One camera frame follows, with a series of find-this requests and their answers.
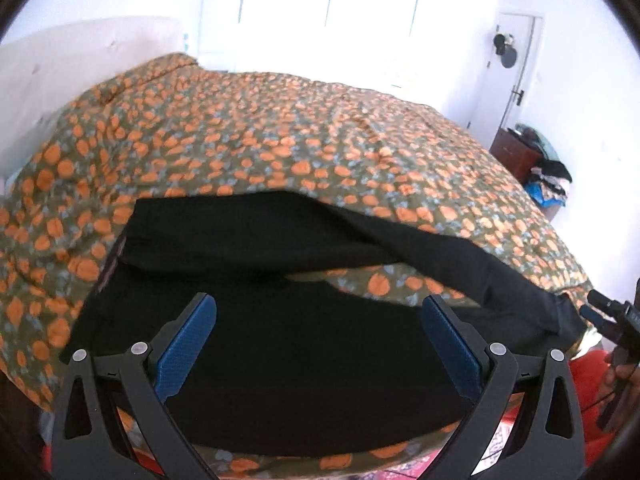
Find black pants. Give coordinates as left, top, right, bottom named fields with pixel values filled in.
left=61, top=191, right=586, bottom=457

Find right hand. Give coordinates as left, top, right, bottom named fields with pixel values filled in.
left=598, top=352, right=640, bottom=410

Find red garment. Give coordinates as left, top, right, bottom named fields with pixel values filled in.
left=570, top=349, right=615, bottom=467

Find pink patterned rug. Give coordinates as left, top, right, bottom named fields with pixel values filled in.
left=346, top=393, right=524, bottom=479

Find pile of clothes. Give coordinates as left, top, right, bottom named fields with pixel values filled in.
left=515, top=124, right=573, bottom=209

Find dark brown wooden cabinet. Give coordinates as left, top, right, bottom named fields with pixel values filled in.
left=489, top=128, right=542, bottom=184

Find white door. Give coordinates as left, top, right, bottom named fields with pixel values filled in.
left=466, top=12, right=544, bottom=150

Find dark items hanging on door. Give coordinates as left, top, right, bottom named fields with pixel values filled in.
left=492, top=34, right=518, bottom=68

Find green orange floral bedspread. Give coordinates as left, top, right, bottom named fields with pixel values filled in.
left=0, top=52, right=601, bottom=480

